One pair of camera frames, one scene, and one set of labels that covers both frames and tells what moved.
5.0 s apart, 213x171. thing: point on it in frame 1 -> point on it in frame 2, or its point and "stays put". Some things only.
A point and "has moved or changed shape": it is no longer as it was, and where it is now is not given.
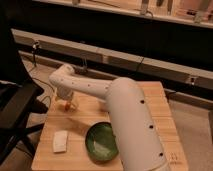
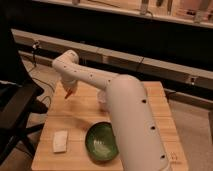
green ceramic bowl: [101, 142] stays put
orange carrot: [67, 107] has moved or changed shape
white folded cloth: [60, 141] stays put
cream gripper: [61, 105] -> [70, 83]
